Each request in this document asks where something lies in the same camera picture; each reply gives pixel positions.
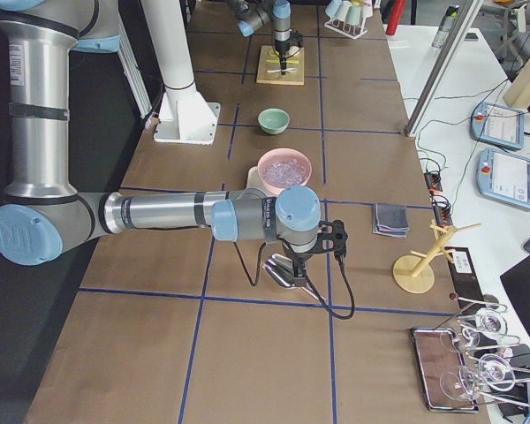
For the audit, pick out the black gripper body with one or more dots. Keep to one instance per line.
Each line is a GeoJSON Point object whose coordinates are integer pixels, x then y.
{"type": "Point", "coordinates": [282, 49]}
{"type": "Point", "coordinates": [299, 256]}

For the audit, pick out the white plastic spoon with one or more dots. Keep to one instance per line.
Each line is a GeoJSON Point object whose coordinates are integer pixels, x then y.
{"type": "Point", "coordinates": [289, 70]}

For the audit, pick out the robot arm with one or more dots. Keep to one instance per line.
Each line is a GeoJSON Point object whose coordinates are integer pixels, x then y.
{"type": "Point", "coordinates": [105, 126]}
{"type": "Point", "coordinates": [277, 13]}

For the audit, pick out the metal ice scoop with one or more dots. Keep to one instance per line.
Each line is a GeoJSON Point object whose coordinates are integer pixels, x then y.
{"type": "Point", "coordinates": [280, 269]}

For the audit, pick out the green ceramic bowl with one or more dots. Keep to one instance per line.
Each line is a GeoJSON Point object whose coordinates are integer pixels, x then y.
{"type": "Point", "coordinates": [273, 121]}

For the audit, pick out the pink bowl with ice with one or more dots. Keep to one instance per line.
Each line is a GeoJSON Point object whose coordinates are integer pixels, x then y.
{"type": "Point", "coordinates": [281, 168]}

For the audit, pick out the yellow plastic knife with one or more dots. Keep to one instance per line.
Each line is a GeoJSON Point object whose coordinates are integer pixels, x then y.
{"type": "Point", "coordinates": [289, 62]}

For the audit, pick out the bamboo cutting board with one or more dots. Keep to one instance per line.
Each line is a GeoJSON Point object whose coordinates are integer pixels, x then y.
{"type": "Point", "coordinates": [269, 67]}

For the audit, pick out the light blue cup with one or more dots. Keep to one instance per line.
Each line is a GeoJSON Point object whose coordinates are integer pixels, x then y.
{"type": "Point", "coordinates": [332, 7]}

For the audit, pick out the cup rack with wooden bar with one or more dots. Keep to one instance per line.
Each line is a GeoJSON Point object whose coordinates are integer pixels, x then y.
{"type": "Point", "coordinates": [352, 32]}

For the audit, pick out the white cup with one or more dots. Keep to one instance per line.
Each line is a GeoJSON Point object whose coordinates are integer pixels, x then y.
{"type": "Point", "coordinates": [342, 10]}

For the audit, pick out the mint green cup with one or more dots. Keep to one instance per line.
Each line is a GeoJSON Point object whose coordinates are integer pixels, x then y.
{"type": "Point", "coordinates": [353, 15]}

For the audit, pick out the beige serving tray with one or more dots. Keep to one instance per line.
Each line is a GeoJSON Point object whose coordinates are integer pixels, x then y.
{"type": "Point", "coordinates": [253, 179]}

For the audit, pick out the grey folded cloth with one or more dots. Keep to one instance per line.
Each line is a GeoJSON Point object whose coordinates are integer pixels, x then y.
{"type": "Point", "coordinates": [390, 220]}

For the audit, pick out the wooden mug tree stand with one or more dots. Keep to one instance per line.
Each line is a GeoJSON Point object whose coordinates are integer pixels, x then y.
{"type": "Point", "coordinates": [413, 273]}

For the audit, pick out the red cylinder object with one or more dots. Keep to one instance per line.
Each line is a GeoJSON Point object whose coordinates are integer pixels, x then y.
{"type": "Point", "coordinates": [396, 13]}

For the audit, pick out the water bottle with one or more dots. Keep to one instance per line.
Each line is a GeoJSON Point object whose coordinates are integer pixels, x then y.
{"type": "Point", "coordinates": [445, 26]}

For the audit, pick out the metal tray with glasses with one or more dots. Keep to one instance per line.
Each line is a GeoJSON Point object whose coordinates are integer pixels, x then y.
{"type": "Point", "coordinates": [435, 356]}

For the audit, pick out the near teach pendant tablet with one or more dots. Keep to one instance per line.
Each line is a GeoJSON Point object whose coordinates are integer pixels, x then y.
{"type": "Point", "coordinates": [504, 177]}

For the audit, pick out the teach pendant tablet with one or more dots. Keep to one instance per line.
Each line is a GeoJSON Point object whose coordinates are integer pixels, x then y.
{"type": "Point", "coordinates": [498, 125]}
{"type": "Point", "coordinates": [504, 177]}

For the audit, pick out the far teach pendant tablet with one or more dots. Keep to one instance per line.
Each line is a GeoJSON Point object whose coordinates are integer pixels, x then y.
{"type": "Point", "coordinates": [498, 125]}

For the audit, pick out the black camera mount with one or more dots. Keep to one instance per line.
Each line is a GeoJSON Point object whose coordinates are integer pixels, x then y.
{"type": "Point", "coordinates": [331, 238]}

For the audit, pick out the white pillar mount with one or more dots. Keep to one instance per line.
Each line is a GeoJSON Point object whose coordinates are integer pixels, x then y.
{"type": "Point", "coordinates": [185, 116]}

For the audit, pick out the aluminium frame post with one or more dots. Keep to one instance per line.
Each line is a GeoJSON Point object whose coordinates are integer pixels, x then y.
{"type": "Point", "coordinates": [466, 15]}

